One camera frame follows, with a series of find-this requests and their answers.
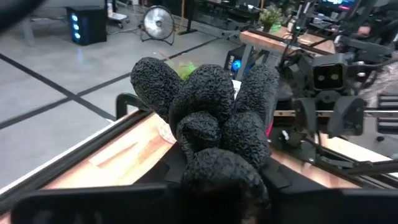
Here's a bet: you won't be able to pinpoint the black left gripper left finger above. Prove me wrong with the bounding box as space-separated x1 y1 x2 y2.
135 144 188 185

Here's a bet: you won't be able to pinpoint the small potted green plant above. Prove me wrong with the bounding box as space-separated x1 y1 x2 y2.
258 4 284 34

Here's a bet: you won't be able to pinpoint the round metal floor fan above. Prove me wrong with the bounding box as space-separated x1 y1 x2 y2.
139 5 177 46

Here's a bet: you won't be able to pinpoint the black table edge rail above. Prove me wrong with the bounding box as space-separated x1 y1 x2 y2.
0 92 153 214

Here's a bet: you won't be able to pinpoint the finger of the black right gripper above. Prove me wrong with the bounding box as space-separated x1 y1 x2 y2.
328 95 367 138
294 97 318 135

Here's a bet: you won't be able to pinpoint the wooden background work table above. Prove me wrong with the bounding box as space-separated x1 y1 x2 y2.
238 26 337 82

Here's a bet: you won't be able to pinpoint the black computer tower blue fan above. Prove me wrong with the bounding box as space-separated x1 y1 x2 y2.
223 45 254 80

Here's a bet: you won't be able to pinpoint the green artificial plant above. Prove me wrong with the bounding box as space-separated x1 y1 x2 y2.
172 60 198 81

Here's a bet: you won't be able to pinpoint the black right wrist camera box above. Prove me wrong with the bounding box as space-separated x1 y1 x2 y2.
312 54 349 91

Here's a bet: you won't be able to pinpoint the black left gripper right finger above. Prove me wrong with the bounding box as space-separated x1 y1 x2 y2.
260 156 330 191

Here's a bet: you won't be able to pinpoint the black computer tower blue lights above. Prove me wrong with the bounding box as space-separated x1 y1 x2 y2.
65 5 108 47

